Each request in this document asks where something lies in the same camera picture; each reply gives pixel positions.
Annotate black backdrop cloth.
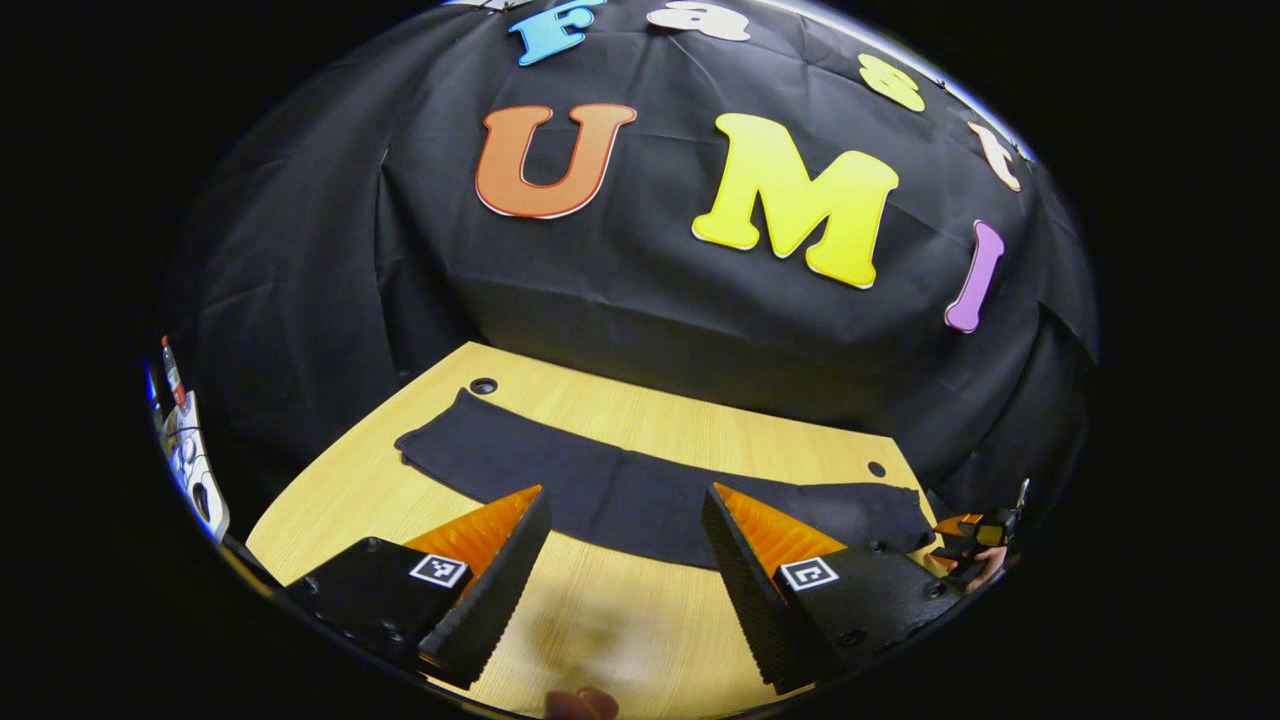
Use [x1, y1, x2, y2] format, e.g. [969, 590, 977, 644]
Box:
[160, 0, 1101, 521]

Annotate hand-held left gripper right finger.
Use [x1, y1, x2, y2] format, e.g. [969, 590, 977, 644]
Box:
[700, 482, 966, 696]

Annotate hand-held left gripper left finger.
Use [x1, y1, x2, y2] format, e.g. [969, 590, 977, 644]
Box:
[280, 484, 554, 691]

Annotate red capped bottle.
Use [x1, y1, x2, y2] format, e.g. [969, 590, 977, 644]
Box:
[160, 335, 189, 406]

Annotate white equipment with cables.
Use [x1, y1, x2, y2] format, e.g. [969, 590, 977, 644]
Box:
[160, 390, 231, 546]

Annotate dark jeans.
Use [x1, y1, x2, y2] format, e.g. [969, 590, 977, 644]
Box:
[394, 388, 938, 571]

